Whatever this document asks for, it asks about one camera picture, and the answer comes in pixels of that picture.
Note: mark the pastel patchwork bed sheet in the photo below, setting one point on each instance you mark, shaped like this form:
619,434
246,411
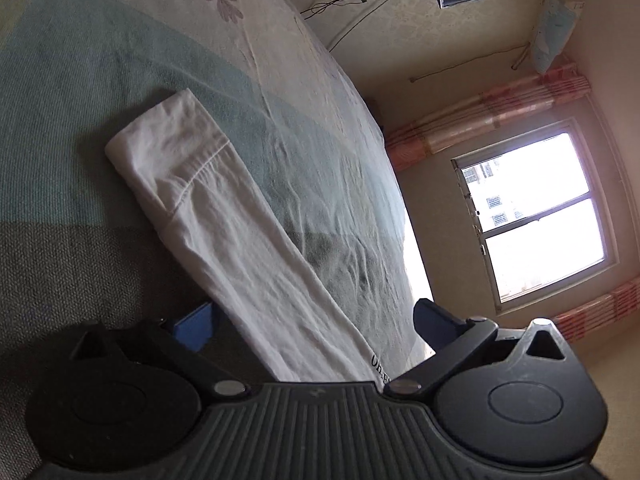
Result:
125,60

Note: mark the white printed t-shirt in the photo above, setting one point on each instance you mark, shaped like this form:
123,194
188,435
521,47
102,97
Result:
225,225

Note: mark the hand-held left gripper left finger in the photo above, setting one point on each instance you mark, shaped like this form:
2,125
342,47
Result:
195,327

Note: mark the light blue wall hanging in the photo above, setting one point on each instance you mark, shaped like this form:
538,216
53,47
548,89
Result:
552,30

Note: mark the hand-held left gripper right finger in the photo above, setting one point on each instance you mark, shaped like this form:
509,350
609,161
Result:
432,325

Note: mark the window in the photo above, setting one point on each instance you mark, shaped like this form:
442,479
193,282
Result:
540,220

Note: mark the pink striped curtain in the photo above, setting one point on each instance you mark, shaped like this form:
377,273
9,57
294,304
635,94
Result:
600,310
490,110

